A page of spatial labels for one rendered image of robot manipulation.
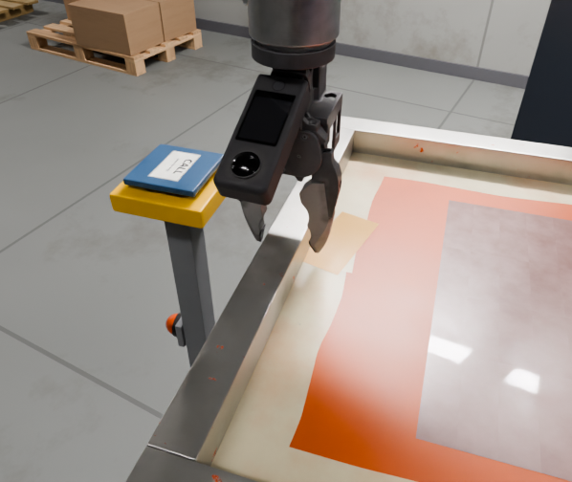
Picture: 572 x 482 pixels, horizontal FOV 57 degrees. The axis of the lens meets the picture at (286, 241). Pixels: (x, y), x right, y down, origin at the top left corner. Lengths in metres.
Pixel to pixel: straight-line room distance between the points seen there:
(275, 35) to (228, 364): 0.26
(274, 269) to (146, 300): 1.45
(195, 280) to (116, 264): 1.33
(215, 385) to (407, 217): 0.33
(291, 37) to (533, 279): 0.35
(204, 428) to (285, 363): 0.11
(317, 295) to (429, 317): 0.11
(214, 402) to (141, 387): 1.29
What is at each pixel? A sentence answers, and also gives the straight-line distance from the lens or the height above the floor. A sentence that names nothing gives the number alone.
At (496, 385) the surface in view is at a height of 0.96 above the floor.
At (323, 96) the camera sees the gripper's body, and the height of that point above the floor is 1.12.
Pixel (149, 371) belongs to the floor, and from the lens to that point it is 1.72.
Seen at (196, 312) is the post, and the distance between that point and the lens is 0.85.
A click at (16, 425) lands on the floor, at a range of 1.74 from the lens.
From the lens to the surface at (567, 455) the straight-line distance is 0.47.
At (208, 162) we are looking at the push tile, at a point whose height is 0.97.
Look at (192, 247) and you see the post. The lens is 0.76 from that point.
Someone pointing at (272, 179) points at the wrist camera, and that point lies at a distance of 0.41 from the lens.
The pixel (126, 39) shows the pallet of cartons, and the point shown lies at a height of 0.23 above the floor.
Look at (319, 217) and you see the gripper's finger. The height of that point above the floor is 1.02.
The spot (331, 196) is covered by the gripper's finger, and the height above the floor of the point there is 1.05.
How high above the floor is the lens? 1.32
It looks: 39 degrees down
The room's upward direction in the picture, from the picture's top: straight up
